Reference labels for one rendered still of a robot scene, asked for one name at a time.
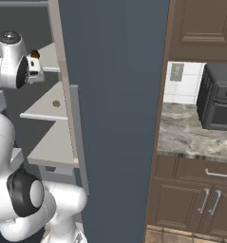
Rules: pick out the black toaster oven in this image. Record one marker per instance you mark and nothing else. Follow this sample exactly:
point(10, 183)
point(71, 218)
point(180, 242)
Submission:
point(217, 98)

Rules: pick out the short grey fridge shelf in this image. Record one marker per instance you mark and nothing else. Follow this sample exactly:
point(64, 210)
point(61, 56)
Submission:
point(50, 58)

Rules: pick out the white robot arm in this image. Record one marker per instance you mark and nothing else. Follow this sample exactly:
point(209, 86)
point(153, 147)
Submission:
point(4, 148)

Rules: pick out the dark grey fridge door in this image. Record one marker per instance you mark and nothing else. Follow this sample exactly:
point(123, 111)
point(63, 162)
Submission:
point(118, 126)

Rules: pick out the grey wall socket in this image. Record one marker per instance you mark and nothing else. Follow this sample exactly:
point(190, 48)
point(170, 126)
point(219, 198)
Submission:
point(177, 72)

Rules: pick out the small brown garlic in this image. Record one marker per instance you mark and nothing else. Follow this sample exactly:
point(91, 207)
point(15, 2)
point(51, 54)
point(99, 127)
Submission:
point(56, 103)

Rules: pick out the brown base cupboard door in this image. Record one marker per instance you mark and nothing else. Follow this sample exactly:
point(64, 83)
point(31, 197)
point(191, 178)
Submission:
point(178, 202)
point(224, 218)

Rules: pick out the brown drawer front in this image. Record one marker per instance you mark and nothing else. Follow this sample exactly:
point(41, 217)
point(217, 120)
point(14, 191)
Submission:
point(194, 169)

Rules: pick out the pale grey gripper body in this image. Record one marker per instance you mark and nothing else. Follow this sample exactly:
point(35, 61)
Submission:
point(36, 77)

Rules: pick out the brown sweet potato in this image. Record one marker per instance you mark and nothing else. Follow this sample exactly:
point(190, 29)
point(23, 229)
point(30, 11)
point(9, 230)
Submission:
point(35, 54)

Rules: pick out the brown wall cupboard door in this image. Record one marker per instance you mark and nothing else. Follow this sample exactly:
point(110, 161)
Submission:
point(203, 28)

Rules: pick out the wide grey fridge shelf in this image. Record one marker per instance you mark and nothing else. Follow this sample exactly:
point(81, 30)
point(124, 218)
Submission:
point(56, 148)

